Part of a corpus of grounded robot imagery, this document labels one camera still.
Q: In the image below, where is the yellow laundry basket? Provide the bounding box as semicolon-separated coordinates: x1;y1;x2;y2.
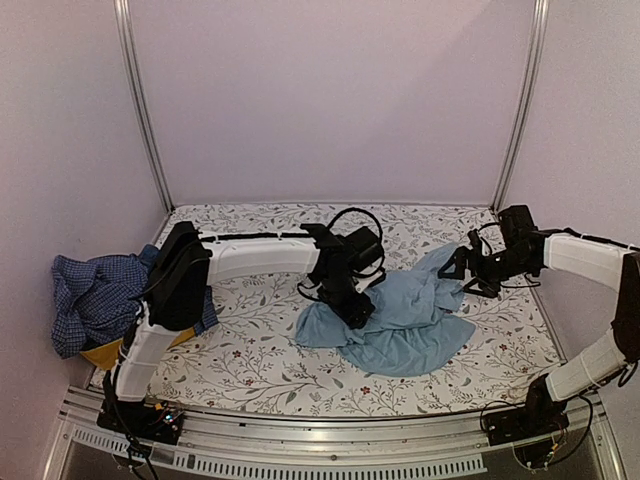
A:
80;328;196;370

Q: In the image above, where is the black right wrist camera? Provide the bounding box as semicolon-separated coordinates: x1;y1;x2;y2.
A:
498;205;537;248

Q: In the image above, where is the blue checkered shirt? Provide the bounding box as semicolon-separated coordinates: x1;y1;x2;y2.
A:
51;241;218;377

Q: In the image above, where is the left aluminium frame post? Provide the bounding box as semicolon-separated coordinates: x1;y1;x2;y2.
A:
113;0;175;214

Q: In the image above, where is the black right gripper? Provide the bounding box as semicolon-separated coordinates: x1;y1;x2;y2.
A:
438;246;535;299

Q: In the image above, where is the light blue t-shirt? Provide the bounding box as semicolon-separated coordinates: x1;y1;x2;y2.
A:
295;243;475;378

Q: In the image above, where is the aluminium frame post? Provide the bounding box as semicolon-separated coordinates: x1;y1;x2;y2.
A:
113;0;175;214
491;0;549;212

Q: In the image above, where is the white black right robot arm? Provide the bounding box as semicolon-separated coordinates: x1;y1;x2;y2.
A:
438;227;639;436

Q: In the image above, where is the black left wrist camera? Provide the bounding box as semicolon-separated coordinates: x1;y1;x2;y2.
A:
344;226;384;271

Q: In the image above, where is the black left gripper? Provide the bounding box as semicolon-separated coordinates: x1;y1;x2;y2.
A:
317;272;376;329

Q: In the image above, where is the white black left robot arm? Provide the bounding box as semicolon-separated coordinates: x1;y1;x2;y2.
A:
103;221;385;434

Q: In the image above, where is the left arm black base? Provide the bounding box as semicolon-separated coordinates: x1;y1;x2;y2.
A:
97;399;184;445

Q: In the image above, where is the dark blue garment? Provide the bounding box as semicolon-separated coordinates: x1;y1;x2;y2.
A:
137;244;160;274

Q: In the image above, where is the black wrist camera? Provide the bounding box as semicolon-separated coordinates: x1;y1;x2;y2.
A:
498;205;537;248
344;226;384;271

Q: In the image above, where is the floral patterned table cloth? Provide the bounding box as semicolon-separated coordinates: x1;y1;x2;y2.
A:
147;204;561;417

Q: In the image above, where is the right aluminium frame post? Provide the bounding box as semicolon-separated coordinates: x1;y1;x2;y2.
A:
491;0;549;212

